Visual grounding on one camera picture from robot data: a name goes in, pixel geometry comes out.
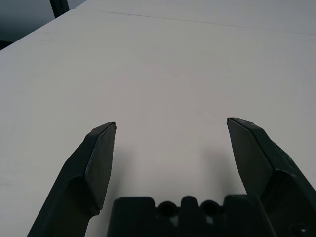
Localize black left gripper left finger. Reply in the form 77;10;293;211
27;121;117;237

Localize black metal desk frame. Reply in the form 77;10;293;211
48;0;69;18

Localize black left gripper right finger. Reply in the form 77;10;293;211
226;117;316;237

